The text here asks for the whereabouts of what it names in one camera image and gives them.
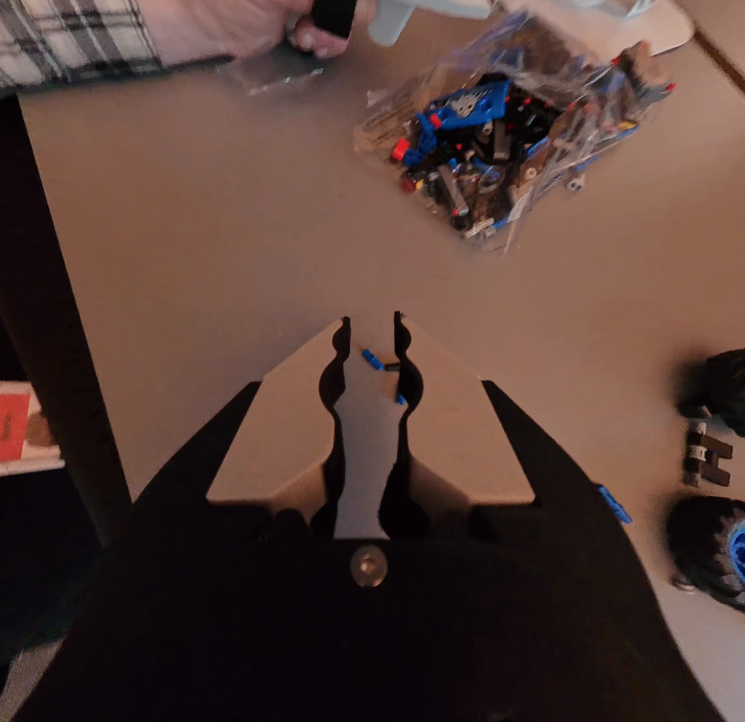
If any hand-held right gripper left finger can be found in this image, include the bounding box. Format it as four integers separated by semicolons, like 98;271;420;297
206;316;352;539

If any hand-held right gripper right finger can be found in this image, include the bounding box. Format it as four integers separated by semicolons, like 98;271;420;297
378;310;536;539

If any clear bag of toy bricks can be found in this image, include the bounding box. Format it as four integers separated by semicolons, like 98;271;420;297
353;10;677;254

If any person's left forearm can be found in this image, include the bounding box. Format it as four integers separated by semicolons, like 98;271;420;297
0;0;165;89

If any grey desk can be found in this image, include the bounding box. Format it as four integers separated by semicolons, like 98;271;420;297
669;0;745;91
17;0;745;722

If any person's left hand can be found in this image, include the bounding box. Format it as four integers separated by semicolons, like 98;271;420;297
131;0;379;59

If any small clear bag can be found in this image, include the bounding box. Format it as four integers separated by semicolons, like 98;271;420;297
218;47;327;98

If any printed booklet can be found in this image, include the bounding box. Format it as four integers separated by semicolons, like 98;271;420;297
0;380;66;476

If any black tyre blue hub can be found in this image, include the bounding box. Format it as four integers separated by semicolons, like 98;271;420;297
678;349;745;437
666;496;745;613

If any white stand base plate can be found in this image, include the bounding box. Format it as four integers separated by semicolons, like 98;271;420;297
489;0;696;57

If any small axle frame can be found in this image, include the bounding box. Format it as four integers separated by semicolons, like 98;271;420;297
682;421;735;488

